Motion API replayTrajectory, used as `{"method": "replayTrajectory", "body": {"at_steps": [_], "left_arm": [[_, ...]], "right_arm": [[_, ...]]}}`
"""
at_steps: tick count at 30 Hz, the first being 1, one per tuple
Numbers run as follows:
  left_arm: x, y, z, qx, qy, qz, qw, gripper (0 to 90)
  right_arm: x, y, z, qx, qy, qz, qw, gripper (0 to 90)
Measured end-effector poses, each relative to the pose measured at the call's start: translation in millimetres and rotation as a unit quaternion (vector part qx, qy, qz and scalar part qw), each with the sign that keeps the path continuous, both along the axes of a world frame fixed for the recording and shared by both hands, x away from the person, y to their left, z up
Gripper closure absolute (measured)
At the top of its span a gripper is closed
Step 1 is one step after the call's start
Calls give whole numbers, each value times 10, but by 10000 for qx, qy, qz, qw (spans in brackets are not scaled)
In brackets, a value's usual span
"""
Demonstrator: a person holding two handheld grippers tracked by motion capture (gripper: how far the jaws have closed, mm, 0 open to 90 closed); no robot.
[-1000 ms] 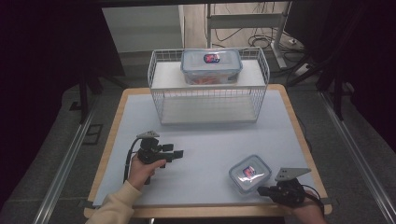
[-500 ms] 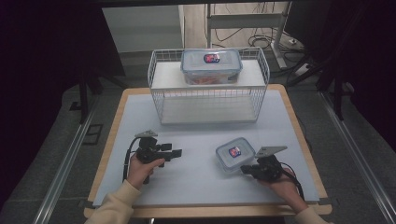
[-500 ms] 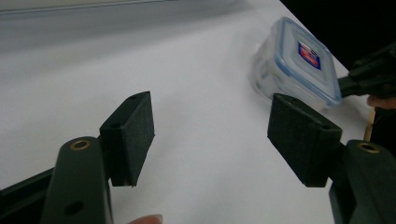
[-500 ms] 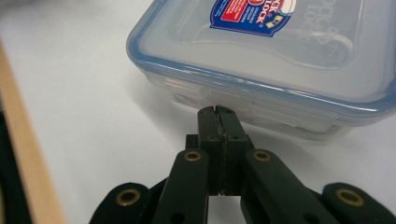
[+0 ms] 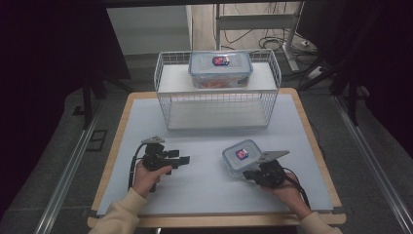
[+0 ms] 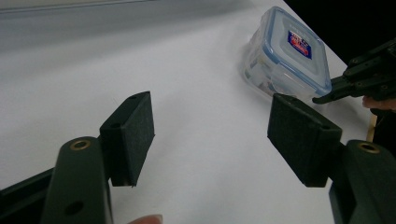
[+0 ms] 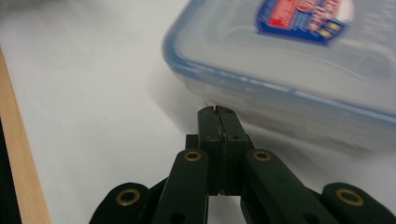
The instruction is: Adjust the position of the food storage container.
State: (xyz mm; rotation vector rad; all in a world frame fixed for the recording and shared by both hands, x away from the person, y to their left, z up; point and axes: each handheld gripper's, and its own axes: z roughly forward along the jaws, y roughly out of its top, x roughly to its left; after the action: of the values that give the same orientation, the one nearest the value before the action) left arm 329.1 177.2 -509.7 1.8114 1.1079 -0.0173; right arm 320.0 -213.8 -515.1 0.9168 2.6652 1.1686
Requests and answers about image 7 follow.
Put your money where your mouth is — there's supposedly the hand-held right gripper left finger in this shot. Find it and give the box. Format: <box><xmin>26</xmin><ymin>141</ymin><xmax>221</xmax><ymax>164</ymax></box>
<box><xmin>185</xmin><ymin>105</ymin><xmax>226</xmax><ymax>197</ymax></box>

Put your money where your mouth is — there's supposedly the clear plastic food container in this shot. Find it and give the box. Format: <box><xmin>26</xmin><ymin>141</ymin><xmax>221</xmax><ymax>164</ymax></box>
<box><xmin>186</xmin><ymin>82</ymin><xmax>396</xmax><ymax>157</ymax></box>

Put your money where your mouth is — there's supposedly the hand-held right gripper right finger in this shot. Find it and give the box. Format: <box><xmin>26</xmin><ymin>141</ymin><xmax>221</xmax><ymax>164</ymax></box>
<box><xmin>215</xmin><ymin>105</ymin><xmax>254</xmax><ymax>197</ymax></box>

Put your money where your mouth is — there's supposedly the clear plastic lidded container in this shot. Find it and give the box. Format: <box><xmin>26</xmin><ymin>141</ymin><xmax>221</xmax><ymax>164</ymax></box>
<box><xmin>161</xmin><ymin>0</ymin><xmax>396</xmax><ymax>127</ymax></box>

